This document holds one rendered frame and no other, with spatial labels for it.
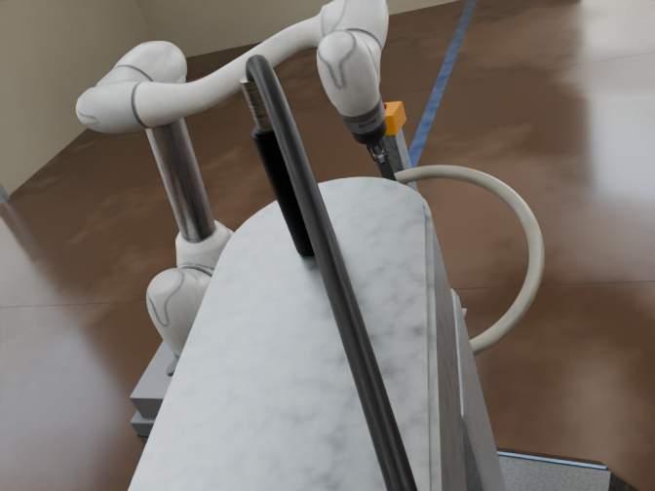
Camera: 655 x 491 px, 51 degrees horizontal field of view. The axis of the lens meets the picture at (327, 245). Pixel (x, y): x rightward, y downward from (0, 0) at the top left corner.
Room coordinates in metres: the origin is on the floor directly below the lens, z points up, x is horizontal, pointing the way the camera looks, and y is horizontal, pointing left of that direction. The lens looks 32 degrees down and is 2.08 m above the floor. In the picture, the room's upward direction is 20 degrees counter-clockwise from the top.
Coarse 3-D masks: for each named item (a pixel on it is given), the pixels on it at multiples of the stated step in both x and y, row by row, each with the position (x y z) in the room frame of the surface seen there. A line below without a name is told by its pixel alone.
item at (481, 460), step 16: (464, 320) 0.61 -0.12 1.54; (464, 336) 0.57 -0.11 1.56; (464, 352) 0.53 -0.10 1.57; (464, 368) 0.50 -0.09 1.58; (464, 384) 0.48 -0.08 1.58; (480, 384) 0.60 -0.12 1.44; (464, 400) 0.46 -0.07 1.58; (480, 400) 0.56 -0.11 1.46; (464, 416) 0.44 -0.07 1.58; (480, 416) 0.52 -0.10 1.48; (464, 432) 0.43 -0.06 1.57; (480, 432) 0.49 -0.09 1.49; (464, 448) 0.43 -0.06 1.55; (480, 448) 0.46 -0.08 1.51; (480, 464) 0.44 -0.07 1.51; (496, 464) 0.57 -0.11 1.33; (480, 480) 0.43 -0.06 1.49; (496, 480) 0.53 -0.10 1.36
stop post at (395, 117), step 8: (392, 104) 2.38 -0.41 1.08; (400, 104) 2.37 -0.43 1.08; (392, 112) 2.31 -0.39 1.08; (400, 112) 2.35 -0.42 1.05; (392, 120) 2.29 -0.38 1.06; (400, 120) 2.34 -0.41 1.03; (392, 128) 2.30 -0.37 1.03; (400, 128) 2.32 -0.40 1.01; (384, 136) 2.34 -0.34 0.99; (392, 136) 2.32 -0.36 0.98; (400, 136) 2.35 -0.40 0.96; (392, 144) 2.33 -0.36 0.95; (400, 144) 2.34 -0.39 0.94; (392, 152) 2.33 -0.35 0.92; (400, 152) 2.32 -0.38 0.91; (392, 160) 2.34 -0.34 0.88; (400, 160) 2.32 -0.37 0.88; (408, 160) 2.37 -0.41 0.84; (392, 168) 2.34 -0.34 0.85; (400, 168) 2.32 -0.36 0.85; (408, 168) 2.36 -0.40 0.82; (408, 184) 2.32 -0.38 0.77; (464, 312) 2.38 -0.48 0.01
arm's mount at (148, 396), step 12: (168, 348) 1.67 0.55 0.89; (156, 360) 1.63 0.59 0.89; (168, 360) 1.61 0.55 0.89; (144, 372) 1.60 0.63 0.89; (156, 372) 1.58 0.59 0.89; (144, 384) 1.55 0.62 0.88; (156, 384) 1.53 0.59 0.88; (168, 384) 1.52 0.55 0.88; (132, 396) 1.52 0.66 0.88; (144, 396) 1.51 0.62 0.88; (156, 396) 1.49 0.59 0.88; (144, 408) 1.51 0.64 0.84; (156, 408) 1.49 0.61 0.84
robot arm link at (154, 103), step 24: (336, 0) 1.41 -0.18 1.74; (360, 0) 1.37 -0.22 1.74; (384, 0) 1.40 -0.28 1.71; (312, 24) 1.41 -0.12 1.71; (336, 24) 1.35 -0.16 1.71; (360, 24) 1.32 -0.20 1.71; (384, 24) 1.34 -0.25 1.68; (264, 48) 1.43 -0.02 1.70; (288, 48) 1.42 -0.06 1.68; (216, 72) 1.43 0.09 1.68; (240, 72) 1.41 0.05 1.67; (144, 96) 1.45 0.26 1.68; (168, 96) 1.43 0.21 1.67; (192, 96) 1.41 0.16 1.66; (216, 96) 1.40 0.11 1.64; (144, 120) 1.45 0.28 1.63; (168, 120) 1.45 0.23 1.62
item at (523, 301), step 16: (400, 176) 1.39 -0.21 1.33; (416, 176) 1.37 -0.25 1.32; (432, 176) 1.36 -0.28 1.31; (448, 176) 1.34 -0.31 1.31; (464, 176) 1.32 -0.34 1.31; (480, 176) 1.29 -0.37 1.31; (496, 192) 1.25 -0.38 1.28; (512, 192) 1.22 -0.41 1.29; (512, 208) 1.20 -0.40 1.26; (528, 208) 1.18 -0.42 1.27; (528, 224) 1.14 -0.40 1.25; (528, 240) 1.12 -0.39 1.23; (544, 256) 1.07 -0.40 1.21; (528, 272) 1.05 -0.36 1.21; (528, 288) 1.02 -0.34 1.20; (528, 304) 1.00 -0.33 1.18; (512, 320) 0.98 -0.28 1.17; (480, 336) 0.98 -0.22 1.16; (496, 336) 0.96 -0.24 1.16; (480, 352) 0.96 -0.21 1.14
